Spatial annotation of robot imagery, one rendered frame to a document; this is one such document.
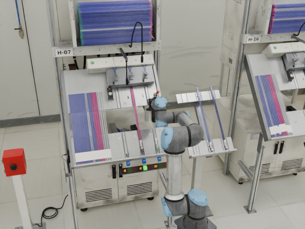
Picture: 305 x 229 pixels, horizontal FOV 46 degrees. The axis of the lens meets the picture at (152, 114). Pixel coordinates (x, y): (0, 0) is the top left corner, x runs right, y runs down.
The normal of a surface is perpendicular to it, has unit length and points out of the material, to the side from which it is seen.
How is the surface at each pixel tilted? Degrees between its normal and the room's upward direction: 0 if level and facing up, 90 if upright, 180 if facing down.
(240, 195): 0
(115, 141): 43
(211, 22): 90
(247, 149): 90
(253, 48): 90
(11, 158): 90
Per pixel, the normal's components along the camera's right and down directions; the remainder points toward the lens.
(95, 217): 0.01, -0.88
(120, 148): 0.18, -0.33
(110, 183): 0.25, 0.47
